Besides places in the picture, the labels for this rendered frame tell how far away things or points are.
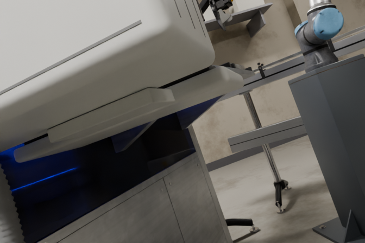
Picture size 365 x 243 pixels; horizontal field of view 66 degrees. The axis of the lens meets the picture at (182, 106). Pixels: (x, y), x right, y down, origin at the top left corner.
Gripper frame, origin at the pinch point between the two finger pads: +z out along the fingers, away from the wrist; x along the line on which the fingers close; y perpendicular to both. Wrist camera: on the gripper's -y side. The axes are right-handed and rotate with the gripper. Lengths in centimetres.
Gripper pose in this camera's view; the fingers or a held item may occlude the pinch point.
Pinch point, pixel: (222, 29)
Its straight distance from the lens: 130.8
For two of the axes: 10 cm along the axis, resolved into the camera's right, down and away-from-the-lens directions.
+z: 3.3, 9.4, -0.8
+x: 4.4, -0.8, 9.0
